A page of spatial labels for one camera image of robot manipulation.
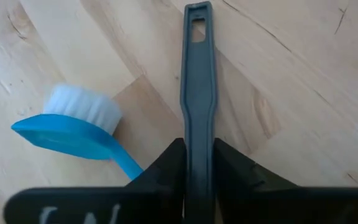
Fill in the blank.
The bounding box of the dark grey round-head dish brush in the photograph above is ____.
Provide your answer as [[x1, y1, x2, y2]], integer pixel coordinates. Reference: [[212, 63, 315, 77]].
[[180, 1, 219, 224]]

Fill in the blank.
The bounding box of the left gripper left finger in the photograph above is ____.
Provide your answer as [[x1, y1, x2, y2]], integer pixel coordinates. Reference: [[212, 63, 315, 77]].
[[124, 138, 188, 224]]

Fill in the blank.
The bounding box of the teal dish brush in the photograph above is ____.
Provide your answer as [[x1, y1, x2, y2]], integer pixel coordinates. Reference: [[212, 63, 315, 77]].
[[10, 83, 144, 181]]

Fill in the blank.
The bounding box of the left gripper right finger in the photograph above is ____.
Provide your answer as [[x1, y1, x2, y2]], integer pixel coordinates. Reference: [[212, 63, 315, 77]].
[[213, 138, 301, 224]]

